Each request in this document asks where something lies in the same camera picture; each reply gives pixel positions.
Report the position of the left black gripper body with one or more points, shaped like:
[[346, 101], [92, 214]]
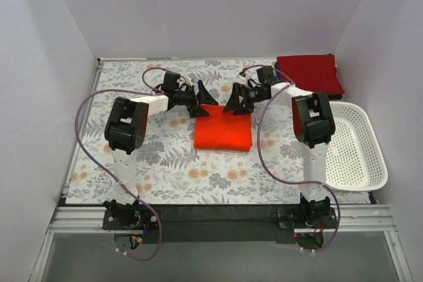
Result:
[[195, 98]]

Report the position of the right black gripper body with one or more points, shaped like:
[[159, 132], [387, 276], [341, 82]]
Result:
[[244, 96]]

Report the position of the orange t-shirt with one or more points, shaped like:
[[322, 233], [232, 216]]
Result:
[[223, 131]]

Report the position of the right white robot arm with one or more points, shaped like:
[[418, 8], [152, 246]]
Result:
[[313, 127]]

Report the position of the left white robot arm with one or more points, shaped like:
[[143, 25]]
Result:
[[126, 129]]

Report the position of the folded blue t-shirt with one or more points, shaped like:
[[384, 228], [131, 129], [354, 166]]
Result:
[[277, 67]]

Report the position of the folded dark red t-shirt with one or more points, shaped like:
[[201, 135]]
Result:
[[312, 72]]

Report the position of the floral patterned table mat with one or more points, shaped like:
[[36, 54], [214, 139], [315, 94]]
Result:
[[169, 169]]

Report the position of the white perforated plastic basket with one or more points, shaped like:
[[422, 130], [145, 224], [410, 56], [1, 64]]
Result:
[[354, 159]]

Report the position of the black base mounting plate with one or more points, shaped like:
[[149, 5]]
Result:
[[220, 223]]

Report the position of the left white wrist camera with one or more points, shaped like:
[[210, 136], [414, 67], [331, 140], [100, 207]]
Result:
[[190, 78]]

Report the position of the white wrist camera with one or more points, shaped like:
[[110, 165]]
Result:
[[249, 81], [190, 78]]

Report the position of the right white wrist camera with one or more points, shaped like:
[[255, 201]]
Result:
[[249, 81]]

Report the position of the aluminium frame rail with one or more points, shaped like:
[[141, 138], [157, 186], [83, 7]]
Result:
[[223, 243]]

